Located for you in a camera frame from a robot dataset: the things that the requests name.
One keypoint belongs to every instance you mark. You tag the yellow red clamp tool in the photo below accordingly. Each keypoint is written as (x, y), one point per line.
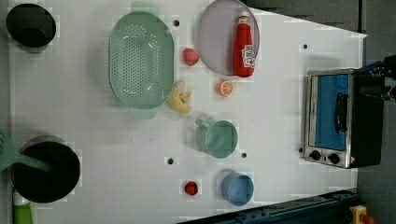
(360, 216)

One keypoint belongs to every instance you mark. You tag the green oval colander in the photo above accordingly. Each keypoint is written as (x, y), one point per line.
(141, 60)

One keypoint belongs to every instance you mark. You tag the pink plush strawberry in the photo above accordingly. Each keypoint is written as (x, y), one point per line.
(190, 56)

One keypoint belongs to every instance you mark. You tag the green white bottle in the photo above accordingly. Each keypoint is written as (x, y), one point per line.
(22, 213)

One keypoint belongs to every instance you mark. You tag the green plastic mug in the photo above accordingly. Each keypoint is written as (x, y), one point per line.
(217, 138)

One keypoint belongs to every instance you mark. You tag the blue plastic cup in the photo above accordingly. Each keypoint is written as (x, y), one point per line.
(237, 188)

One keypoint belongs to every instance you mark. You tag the red plush ketchup bottle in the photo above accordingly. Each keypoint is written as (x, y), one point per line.
(243, 48)

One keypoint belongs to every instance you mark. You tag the black pot upper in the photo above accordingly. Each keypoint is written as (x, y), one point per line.
(31, 26)

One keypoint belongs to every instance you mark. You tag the orange slice toy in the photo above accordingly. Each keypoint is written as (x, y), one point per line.
(225, 88)

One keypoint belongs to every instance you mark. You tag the black pot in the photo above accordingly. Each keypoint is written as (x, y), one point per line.
(31, 26)
(54, 181)

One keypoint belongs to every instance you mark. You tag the silver black toaster oven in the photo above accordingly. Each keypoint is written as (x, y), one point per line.
(343, 118)

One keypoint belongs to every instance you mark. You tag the green slotted spatula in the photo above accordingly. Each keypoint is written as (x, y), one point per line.
(9, 155)

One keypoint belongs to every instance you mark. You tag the lavender round plate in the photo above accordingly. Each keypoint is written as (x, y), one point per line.
(217, 31)

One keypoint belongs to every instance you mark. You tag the black pot lower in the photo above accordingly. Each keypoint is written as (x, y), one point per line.
(54, 181)

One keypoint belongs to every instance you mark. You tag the small red toy fruit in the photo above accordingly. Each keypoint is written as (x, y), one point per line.
(191, 188)

